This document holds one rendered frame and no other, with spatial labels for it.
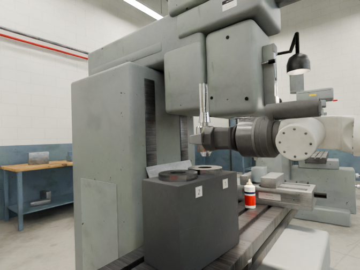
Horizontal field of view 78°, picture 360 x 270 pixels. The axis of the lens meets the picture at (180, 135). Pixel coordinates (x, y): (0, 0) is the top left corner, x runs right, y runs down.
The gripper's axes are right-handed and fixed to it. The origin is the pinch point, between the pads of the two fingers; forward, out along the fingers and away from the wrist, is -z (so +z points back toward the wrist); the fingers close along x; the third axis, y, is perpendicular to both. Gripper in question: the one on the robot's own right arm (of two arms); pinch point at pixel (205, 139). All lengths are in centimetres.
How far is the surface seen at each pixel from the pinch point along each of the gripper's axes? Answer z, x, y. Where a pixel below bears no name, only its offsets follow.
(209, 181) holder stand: 5.5, 6.7, 9.4
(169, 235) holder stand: 2.1, 16.5, 18.9
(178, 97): -24.3, -17.3, -16.5
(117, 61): -64, -16, -41
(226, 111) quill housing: -5.1, -20.9, -9.1
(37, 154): -374, -65, 17
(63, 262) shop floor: -212, -41, 122
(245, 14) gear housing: 3.5, -20.1, -39.7
